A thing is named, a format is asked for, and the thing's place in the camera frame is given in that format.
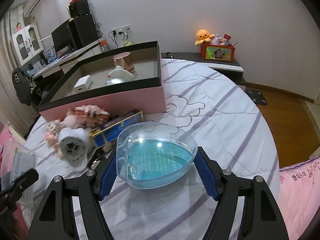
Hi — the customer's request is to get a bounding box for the striped white table cloth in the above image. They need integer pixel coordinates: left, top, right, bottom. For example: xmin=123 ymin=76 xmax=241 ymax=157
xmin=23 ymin=60 xmax=280 ymax=239

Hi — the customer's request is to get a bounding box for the orange cartoon storage box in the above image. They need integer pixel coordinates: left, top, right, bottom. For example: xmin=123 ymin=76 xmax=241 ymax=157
xmin=200 ymin=44 xmax=235 ymax=62

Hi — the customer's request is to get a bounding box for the orange cap bottle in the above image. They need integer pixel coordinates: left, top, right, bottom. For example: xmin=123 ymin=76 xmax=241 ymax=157
xmin=99 ymin=38 xmax=108 ymax=51

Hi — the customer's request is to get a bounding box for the dental flossers clear box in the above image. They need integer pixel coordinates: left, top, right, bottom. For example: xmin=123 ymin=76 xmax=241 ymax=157
xmin=1 ymin=139 xmax=37 ymax=190

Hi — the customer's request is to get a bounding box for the rose gold metal canister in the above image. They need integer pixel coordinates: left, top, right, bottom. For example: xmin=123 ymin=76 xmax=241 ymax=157
xmin=113 ymin=52 xmax=135 ymax=74

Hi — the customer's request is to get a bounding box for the black speaker box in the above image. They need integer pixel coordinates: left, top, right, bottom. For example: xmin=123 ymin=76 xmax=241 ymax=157
xmin=68 ymin=0 xmax=90 ymax=18

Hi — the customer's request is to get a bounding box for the blue gold toothpaste box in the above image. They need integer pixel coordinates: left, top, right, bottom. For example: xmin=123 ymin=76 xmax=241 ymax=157
xmin=89 ymin=110 xmax=143 ymax=148

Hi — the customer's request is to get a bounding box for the white cat figurine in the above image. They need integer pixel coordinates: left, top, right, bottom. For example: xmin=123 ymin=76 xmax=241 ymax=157
xmin=106 ymin=66 xmax=135 ymax=86

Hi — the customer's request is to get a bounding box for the black computer monitor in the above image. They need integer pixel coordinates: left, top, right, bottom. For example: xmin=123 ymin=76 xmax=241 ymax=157
xmin=52 ymin=20 xmax=75 ymax=52

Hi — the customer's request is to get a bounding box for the clear heart dish blue base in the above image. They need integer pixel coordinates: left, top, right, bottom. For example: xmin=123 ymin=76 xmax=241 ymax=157
xmin=116 ymin=121 xmax=198 ymax=190

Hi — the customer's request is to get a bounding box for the white desk with drawers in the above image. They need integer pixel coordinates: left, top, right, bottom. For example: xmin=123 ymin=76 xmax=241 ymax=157
xmin=33 ymin=41 xmax=104 ymax=79

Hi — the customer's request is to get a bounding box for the pink block toy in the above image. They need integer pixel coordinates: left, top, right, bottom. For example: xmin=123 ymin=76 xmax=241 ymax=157
xmin=74 ymin=105 xmax=110 ymax=128

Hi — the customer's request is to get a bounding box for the small white box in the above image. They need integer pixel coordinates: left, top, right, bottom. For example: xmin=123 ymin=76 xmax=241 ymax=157
xmin=73 ymin=75 xmax=92 ymax=93

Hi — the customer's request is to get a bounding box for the dark hanging jacket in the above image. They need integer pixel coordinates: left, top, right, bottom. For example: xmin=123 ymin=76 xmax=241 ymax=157
xmin=12 ymin=67 xmax=42 ymax=106

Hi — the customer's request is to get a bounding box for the beige curtain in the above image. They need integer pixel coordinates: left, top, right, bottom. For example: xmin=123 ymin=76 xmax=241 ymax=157
xmin=1 ymin=7 xmax=37 ymax=136

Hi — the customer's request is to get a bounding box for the pink bed blanket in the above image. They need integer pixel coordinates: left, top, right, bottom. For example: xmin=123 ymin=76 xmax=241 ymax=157
xmin=278 ymin=157 xmax=319 ymax=239

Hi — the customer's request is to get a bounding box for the pink storage box black rim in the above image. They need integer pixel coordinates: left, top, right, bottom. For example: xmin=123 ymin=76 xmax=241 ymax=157
xmin=37 ymin=41 xmax=166 ymax=121

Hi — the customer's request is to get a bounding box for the white wall cabinet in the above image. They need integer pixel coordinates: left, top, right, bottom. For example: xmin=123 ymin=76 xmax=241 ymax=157
xmin=11 ymin=23 xmax=44 ymax=66

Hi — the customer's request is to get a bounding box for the black computer tower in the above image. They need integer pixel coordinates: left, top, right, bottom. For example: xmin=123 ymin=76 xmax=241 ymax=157
xmin=68 ymin=14 xmax=98 ymax=50

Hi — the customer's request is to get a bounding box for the wall power socket strip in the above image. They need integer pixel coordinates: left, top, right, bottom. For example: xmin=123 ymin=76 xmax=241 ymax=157
xmin=111 ymin=24 xmax=132 ymax=38

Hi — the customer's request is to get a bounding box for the orange octopus plush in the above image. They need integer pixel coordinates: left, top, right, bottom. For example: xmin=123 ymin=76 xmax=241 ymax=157
xmin=195 ymin=29 xmax=215 ymax=46

